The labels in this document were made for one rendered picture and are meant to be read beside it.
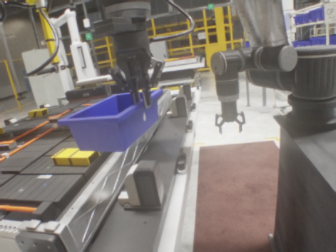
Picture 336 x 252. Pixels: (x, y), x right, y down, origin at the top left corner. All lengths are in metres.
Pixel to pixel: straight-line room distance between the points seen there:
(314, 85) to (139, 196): 0.82
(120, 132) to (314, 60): 0.84
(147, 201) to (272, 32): 0.76
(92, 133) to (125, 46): 0.19
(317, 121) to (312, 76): 0.20
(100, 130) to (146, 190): 0.29
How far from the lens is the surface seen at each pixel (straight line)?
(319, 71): 1.06
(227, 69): 1.00
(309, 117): 1.10
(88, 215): 0.64
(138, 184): 0.66
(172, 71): 6.30
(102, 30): 0.42
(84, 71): 4.55
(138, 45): 0.45
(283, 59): 0.96
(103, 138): 0.46
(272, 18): 0.96
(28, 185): 0.80
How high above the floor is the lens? 1.32
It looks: 19 degrees down
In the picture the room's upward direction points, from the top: 9 degrees counter-clockwise
